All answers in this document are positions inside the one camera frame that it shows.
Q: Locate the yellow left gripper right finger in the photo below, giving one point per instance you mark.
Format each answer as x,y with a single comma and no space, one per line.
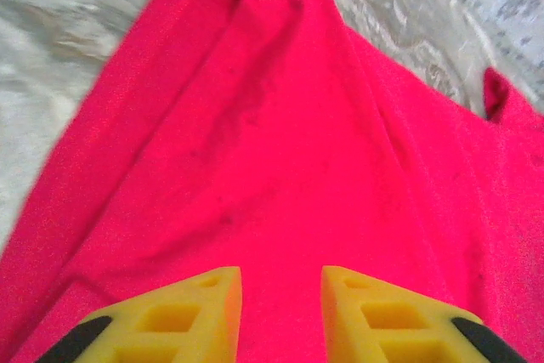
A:
382,324

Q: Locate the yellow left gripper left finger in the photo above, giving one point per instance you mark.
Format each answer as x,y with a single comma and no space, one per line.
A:
170,324

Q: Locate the red t-shirt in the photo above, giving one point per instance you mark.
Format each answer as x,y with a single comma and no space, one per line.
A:
272,146

